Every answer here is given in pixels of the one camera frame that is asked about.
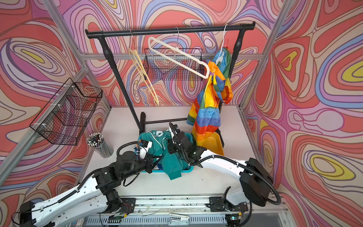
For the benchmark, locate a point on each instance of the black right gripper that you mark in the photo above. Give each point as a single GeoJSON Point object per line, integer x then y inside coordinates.
{"type": "Point", "coordinates": [170, 145]}

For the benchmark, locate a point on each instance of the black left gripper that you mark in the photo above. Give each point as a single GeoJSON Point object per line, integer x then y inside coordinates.
{"type": "Point", "coordinates": [149, 163]}

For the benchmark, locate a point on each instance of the teal green jacket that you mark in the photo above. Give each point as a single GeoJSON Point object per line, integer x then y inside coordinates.
{"type": "Point", "coordinates": [159, 141]}

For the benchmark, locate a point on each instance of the multicolour patchwork jacket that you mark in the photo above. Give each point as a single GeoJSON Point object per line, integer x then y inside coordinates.
{"type": "Point", "coordinates": [204, 114]}

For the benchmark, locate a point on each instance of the wooden hanger gold hook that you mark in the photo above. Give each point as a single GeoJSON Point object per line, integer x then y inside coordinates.
{"type": "Point", "coordinates": [137, 62]}

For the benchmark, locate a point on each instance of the silver hook hanger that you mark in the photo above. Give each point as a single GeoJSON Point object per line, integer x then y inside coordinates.
{"type": "Point", "coordinates": [177, 55]}

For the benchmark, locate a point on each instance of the white wire hanger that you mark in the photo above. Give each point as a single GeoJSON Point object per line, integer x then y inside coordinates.
{"type": "Point", "coordinates": [222, 41]}

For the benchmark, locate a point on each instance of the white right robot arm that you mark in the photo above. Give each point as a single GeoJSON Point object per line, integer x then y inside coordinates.
{"type": "Point", "coordinates": [256, 185]}

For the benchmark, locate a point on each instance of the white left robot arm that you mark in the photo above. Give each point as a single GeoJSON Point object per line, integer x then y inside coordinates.
{"type": "Point", "coordinates": [95, 194]}

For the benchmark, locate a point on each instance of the yellow plastic tray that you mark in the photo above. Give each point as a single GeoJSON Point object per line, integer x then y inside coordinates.
{"type": "Point", "coordinates": [213, 143]}

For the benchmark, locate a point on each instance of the teal plastic basket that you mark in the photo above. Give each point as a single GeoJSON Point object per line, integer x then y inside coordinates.
{"type": "Point", "coordinates": [173, 170]}

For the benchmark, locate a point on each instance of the cup of pencils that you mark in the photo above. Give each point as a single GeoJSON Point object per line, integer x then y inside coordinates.
{"type": "Point", "coordinates": [98, 142]}

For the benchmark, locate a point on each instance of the black clothes rack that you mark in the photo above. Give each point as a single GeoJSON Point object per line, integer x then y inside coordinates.
{"type": "Point", "coordinates": [109, 56]}

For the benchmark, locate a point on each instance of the small black wire basket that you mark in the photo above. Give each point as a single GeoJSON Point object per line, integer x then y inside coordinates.
{"type": "Point", "coordinates": [159, 68]}

